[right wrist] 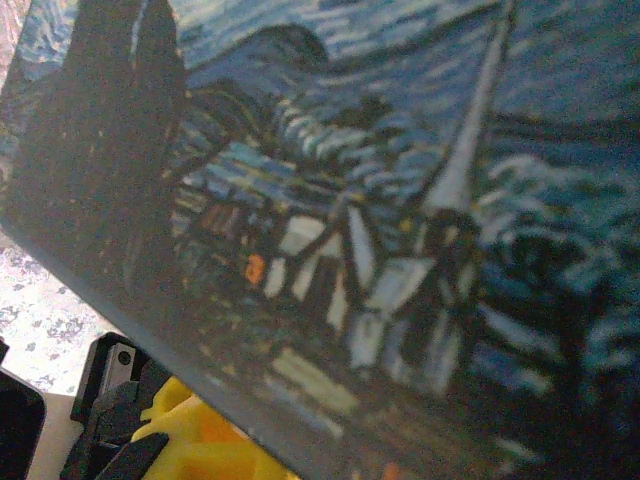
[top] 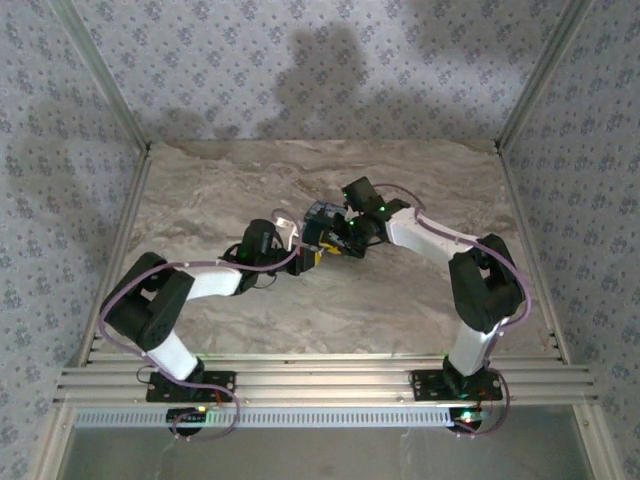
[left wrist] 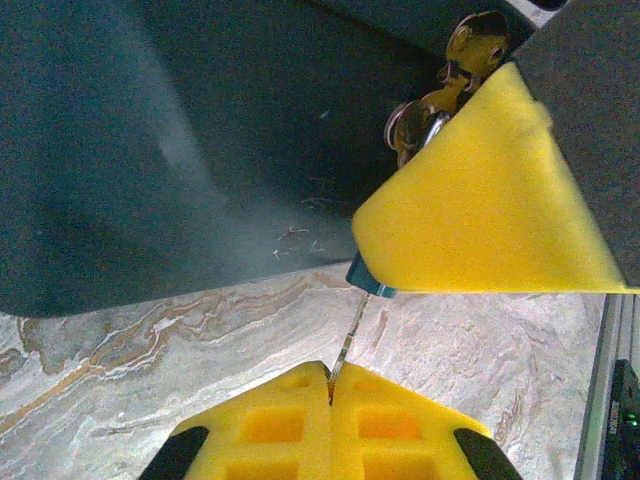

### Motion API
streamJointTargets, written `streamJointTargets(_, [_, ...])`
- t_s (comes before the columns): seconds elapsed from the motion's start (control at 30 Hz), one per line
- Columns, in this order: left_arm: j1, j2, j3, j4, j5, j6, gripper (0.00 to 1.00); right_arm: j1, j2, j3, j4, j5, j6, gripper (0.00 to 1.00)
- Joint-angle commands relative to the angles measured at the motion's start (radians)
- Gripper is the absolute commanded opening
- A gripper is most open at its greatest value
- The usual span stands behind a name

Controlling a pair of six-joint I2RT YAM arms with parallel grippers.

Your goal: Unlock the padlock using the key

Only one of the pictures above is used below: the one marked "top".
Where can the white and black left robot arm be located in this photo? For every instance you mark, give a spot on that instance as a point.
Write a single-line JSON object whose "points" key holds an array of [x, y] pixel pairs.
{"points": [[215, 281]]}

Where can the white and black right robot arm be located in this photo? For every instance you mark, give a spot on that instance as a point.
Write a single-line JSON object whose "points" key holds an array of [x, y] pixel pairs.
{"points": [[425, 235]]}

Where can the left controller board green light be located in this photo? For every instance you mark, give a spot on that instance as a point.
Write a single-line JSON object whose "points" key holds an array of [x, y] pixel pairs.
{"points": [[187, 414]]}

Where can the controller board green light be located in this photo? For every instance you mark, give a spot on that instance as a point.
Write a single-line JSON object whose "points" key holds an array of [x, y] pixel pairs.
{"points": [[470, 416], [187, 414]]}

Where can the right controller board green light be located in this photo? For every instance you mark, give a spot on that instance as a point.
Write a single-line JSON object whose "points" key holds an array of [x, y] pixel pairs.
{"points": [[470, 416]]}

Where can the aluminium frame beam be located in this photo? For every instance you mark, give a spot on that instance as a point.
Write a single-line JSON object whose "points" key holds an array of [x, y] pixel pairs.
{"points": [[325, 380]]}

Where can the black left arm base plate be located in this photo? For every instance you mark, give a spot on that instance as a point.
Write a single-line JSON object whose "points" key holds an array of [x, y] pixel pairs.
{"points": [[220, 386]]}

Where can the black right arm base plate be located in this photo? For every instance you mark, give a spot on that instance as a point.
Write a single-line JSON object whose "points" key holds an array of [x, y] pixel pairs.
{"points": [[425, 385]]}

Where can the aluminium corner post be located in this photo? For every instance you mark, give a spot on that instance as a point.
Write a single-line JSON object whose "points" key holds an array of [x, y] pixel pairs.
{"points": [[542, 75], [107, 85]]}

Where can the aluminium frame leg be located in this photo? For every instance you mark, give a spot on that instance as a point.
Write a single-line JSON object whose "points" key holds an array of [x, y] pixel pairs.
{"points": [[52, 440], [595, 440]]}

